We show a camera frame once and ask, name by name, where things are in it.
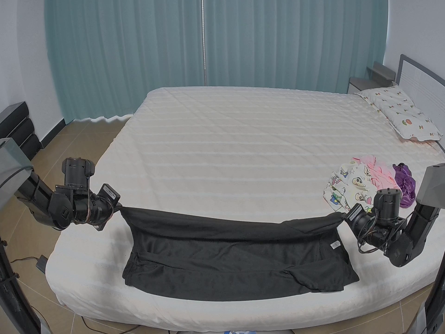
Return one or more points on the blue-green curtain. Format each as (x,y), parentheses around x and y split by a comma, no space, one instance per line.
(295,33)
(125,47)

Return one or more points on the pink garment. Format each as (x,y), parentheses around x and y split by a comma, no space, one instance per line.
(379,174)

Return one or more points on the bed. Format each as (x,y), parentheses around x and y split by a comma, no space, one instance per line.
(229,144)

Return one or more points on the purple garment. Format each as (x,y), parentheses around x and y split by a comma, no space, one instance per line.
(405,183)

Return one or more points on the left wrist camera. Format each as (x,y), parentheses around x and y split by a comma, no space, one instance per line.
(110,195)

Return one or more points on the black chest of drawers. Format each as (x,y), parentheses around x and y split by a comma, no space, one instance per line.
(21,127)

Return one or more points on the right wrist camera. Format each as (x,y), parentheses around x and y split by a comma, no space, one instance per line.
(355,215)

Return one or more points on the black power adapter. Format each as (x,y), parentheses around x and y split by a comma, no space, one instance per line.
(42,263)

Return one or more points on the white printed pyjama top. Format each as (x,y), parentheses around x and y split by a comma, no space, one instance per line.
(349,184)

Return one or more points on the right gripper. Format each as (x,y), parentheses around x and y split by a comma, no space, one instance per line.
(366,230)

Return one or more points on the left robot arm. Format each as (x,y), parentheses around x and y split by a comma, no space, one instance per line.
(38,197)

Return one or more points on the grey bedside table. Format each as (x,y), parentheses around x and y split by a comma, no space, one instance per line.
(361,82)

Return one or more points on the white printed pillow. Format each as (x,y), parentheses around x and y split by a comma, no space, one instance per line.
(399,111)

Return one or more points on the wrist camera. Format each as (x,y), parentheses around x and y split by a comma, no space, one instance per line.
(110,195)
(355,215)

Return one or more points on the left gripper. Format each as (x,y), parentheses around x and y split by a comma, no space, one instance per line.
(100,216)

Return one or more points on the black T-shirt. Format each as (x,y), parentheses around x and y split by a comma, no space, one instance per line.
(226,252)

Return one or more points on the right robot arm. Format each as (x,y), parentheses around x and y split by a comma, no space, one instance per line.
(413,235)

